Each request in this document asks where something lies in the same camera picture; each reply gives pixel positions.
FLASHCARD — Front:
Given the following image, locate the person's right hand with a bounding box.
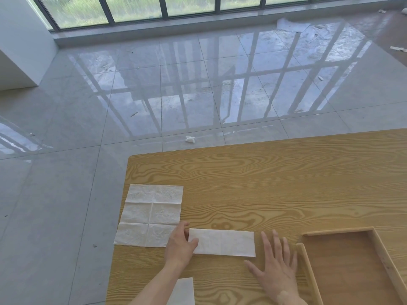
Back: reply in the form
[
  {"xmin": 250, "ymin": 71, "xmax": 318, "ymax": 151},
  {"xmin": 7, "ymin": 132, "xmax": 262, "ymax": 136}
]
[{"xmin": 244, "ymin": 230, "xmax": 301, "ymax": 301}]

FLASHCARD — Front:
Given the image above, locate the person's left hand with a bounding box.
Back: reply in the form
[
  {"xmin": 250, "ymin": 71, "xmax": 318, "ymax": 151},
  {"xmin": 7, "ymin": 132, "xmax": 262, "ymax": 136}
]
[{"xmin": 164, "ymin": 222, "xmax": 199, "ymax": 268}]

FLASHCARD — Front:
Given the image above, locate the white paper napkin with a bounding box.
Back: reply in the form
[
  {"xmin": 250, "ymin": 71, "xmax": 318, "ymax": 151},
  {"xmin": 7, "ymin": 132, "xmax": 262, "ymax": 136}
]
[
  {"xmin": 166, "ymin": 277, "xmax": 195, "ymax": 305},
  {"xmin": 188, "ymin": 228, "xmax": 256, "ymax": 258},
  {"xmin": 113, "ymin": 184, "xmax": 184, "ymax": 249}
]

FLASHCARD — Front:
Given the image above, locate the wooden tray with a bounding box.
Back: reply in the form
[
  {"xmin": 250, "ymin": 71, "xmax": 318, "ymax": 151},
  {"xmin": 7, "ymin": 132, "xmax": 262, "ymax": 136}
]
[{"xmin": 296, "ymin": 226, "xmax": 407, "ymax": 305}]

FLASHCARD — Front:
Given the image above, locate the person's left forearm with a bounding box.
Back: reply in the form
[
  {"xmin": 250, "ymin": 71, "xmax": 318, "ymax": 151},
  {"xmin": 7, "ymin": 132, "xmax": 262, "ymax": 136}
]
[{"xmin": 128, "ymin": 263, "xmax": 187, "ymax": 305}]

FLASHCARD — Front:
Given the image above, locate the unfolded white paper napkin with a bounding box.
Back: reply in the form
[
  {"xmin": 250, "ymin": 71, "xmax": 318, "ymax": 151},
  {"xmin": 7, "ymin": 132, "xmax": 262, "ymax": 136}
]
[{"xmin": 113, "ymin": 184, "xmax": 184, "ymax": 249}]

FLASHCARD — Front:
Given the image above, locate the person's right forearm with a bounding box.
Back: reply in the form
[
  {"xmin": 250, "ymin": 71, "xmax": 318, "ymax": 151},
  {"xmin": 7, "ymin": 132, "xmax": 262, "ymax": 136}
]
[{"xmin": 281, "ymin": 295, "xmax": 309, "ymax": 305}]

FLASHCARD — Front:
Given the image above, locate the dark-framed window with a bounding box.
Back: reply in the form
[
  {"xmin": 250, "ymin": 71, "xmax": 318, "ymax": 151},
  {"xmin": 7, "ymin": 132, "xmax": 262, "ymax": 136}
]
[{"xmin": 29, "ymin": 0, "xmax": 407, "ymax": 32}]

